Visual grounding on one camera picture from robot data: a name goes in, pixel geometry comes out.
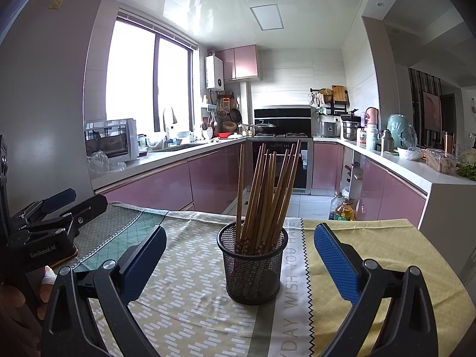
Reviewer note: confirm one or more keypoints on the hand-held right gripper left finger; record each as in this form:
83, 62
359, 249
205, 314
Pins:
143, 264

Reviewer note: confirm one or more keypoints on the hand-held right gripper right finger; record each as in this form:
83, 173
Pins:
336, 264

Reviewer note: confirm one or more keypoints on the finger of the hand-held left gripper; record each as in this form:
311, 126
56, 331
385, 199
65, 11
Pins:
57, 200
89, 208

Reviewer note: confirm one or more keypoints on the black mesh pen holder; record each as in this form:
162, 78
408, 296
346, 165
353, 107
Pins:
253, 275

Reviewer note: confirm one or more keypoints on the bunch of wooden chopsticks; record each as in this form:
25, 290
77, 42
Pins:
266, 200

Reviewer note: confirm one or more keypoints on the person's left hand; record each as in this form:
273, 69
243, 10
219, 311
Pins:
47, 280

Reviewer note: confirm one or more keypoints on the clear plastic bag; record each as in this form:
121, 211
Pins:
98, 161

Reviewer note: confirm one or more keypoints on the patterned tablecloth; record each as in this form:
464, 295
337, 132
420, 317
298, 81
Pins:
193, 253

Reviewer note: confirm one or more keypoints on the yellow cooking oil bottle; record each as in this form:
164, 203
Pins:
346, 212

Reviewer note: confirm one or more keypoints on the clear plastic bottle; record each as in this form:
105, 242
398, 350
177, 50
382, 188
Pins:
334, 206

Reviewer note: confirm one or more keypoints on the black built-in oven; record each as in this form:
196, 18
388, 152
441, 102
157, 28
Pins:
302, 186

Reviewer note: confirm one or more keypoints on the pink base cabinets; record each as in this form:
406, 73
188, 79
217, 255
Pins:
208, 178
390, 197

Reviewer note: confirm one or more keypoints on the grey refrigerator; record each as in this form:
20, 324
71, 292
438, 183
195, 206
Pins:
44, 100

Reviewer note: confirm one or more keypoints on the steel kitchen faucet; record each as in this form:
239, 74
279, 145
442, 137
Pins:
169, 117

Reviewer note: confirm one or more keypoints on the white bowl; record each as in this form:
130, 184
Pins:
409, 154

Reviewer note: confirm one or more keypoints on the steel pot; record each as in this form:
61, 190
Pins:
351, 131

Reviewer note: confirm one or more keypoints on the silver rice cooker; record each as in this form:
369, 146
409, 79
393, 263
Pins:
329, 129

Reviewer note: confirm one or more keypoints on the kitchen window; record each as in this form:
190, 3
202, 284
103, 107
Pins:
130, 74

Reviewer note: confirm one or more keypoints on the clear plastic food box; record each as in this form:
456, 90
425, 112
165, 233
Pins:
440, 163

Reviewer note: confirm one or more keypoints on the teal covered appliance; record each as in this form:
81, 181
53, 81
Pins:
398, 128

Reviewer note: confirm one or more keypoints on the red basin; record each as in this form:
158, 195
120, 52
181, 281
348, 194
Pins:
225, 135

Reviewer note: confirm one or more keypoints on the pink kettle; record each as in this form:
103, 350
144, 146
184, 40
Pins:
372, 115

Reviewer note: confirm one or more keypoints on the wok with lid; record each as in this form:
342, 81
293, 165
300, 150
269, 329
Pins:
265, 125

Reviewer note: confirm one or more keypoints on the black range hood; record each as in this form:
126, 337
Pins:
282, 115

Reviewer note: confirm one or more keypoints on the green vegetables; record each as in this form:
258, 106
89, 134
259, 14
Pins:
466, 173

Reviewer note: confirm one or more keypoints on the copper tumbler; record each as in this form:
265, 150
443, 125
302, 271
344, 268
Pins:
447, 140

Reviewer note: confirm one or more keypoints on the wooden cutting board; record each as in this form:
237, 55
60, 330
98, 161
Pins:
338, 93

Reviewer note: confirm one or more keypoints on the hanging frying pan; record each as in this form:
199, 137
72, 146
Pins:
235, 114

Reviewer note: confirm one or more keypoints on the white water heater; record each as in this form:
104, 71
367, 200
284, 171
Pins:
214, 72

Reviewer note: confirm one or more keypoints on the striped curtain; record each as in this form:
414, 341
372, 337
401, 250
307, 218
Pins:
416, 96

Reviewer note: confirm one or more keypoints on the ceiling light panel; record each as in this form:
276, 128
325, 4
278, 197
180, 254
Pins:
266, 18

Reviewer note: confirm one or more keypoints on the pink wall cabinet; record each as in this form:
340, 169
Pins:
243, 61

